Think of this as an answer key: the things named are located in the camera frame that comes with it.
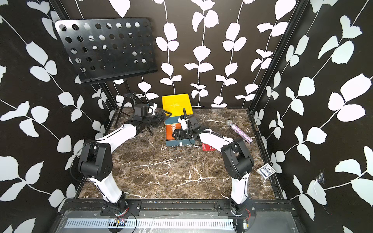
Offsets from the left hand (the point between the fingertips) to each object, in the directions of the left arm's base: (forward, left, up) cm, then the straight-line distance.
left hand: (170, 115), depth 89 cm
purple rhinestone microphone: (+6, -43, -18) cm, 46 cm away
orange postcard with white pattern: (-1, +1, -13) cm, 13 cm away
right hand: (-7, -3, -9) cm, 12 cm away
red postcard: (-12, -23, -21) cm, 33 cm away
